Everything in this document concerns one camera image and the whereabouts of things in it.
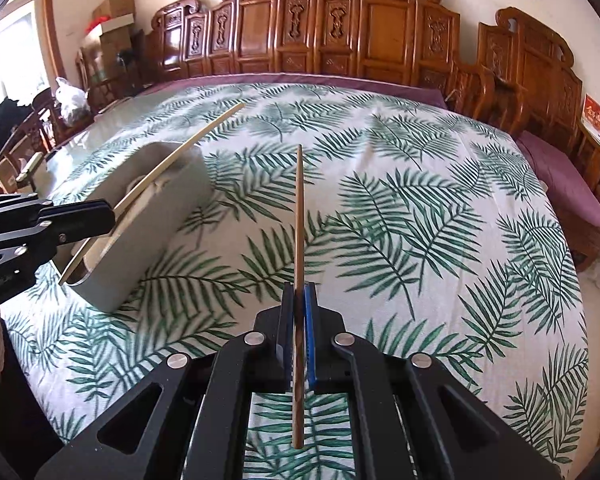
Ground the white plastic bag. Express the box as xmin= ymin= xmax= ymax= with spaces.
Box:
xmin=55 ymin=77 xmax=91 ymax=126

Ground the large cream serving spoon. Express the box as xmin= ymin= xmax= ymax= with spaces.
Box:
xmin=125 ymin=170 xmax=175 ymax=196

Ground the grey rectangular utensil tray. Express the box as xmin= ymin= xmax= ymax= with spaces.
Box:
xmin=66 ymin=141 xmax=212 ymax=312

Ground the red card on shelf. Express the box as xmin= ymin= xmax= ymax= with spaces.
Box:
xmin=581 ymin=93 xmax=600 ymax=139

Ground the cardboard boxes stack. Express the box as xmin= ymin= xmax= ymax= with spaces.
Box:
xmin=80 ymin=0 xmax=135 ymax=80

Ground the carved wooden folding screen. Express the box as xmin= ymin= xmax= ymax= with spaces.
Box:
xmin=149 ymin=0 xmax=582 ymax=142

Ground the palm leaf tablecloth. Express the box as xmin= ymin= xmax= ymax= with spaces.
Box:
xmin=2 ymin=82 xmax=588 ymax=477

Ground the brown wooden chopstick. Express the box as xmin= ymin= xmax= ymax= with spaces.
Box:
xmin=291 ymin=145 xmax=306 ymax=450

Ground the wooden armchair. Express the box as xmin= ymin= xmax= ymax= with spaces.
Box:
xmin=445 ymin=62 xmax=530 ymax=139

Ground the cream chopstick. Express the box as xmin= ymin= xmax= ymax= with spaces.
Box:
xmin=58 ymin=103 xmax=246 ymax=285

